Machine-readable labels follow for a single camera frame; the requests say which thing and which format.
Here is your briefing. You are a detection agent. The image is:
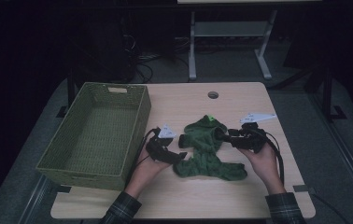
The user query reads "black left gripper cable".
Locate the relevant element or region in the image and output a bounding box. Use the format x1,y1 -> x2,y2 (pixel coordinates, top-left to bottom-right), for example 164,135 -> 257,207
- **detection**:
129,126 -> 162,183

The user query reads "tangle of black floor cables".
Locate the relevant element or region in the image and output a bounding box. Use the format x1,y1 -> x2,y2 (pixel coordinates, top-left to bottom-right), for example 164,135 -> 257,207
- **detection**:
120,32 -> 191,84

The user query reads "grey tape piece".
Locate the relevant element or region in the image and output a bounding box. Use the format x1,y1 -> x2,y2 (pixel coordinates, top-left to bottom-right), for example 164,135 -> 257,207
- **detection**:
292,184 -> 310,193

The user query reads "black floor cable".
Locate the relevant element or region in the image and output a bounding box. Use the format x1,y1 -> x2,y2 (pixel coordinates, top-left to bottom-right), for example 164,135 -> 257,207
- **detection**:
308,188 -> 351,224

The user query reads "white metal table frame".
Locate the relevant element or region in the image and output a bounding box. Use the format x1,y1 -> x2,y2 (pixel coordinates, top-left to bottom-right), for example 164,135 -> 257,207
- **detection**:
187,9 -> 278,81

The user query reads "person's right hand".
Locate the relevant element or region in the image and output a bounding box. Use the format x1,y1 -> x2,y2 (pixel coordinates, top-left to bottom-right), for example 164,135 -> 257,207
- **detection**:
237,142 -> 287,196

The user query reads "green woven basket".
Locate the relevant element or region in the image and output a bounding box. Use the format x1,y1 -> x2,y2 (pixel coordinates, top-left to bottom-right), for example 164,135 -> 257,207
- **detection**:
35,81 -> 152,191

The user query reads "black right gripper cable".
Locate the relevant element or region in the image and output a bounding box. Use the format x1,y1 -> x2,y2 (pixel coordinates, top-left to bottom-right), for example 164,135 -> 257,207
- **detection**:
252,126 -> 286,187

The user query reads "black metal stand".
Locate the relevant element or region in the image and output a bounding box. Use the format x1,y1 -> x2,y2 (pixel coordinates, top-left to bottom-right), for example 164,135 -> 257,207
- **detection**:
304,63 -> 348,122

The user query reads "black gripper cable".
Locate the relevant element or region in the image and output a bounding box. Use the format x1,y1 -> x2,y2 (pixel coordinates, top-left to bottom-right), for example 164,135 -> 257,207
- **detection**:
252,126 -> 286,187
129,126 -> 162,183

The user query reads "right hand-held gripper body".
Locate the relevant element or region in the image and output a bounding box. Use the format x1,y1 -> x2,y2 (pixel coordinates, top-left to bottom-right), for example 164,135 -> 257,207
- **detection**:
229,112 -> 277,154

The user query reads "green fleece pet garment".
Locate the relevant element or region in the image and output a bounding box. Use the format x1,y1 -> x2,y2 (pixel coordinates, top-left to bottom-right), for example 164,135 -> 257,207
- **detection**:
173,114 -> 248,182

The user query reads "person's left hand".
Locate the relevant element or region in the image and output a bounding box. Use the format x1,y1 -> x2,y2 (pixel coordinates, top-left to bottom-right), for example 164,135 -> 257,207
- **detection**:
125,151 -> 173,200

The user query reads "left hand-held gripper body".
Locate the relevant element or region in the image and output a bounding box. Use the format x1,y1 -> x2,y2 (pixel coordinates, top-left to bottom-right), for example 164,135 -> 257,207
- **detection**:
145,123 -> 181,165

